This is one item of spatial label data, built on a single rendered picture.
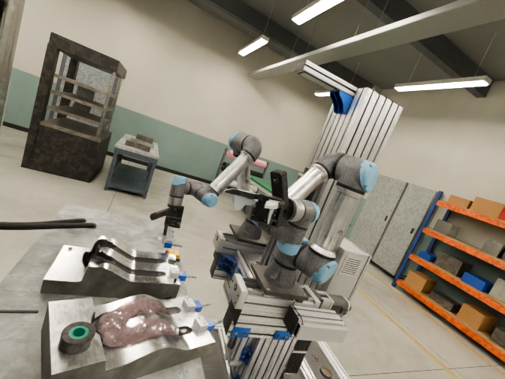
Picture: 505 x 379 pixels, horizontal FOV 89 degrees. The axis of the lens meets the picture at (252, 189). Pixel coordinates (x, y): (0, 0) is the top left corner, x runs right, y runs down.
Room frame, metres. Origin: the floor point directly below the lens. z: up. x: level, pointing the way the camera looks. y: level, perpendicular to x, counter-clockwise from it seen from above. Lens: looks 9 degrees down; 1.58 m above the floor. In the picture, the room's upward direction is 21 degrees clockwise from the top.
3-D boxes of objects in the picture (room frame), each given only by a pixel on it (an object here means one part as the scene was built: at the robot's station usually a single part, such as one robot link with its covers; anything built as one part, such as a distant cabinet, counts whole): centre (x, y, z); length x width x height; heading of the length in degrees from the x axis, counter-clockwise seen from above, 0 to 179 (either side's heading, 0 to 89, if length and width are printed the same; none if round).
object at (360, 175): (1.05, -0.37, 1.41); 0.15 x 0.12 x 0.55; 48
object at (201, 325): (0.93, -0.03, 0.86); 0.13 x 0.05 x 0.05; 133
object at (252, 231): (1.60, -0.08, 1.09); 0.15 x 0.15 x 0.10
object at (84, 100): (4.66, 3.39, 1.03); 1.54 x 0.94 x 2.06; 25
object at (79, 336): (0.60, 0.30, 0.93); 0.08 x 0.08 x 0.04
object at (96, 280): (1.06, 0.43, 0.87); 0.50 x 0.26 x 0.14; 116
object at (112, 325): (0.78, 0.20, 0.90); 0.26 x 0.18 x 0.08; 133
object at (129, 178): (5.09, 2.43, 0.46); 1.90 x 0.70 x 0.92; 25
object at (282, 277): (1.14, -0.27, 1.09); 0.15 x 0.15 x 0.10
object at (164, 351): (0.77, 0.20, 0.86); 0.50 x 0.26 x 0.11; 133
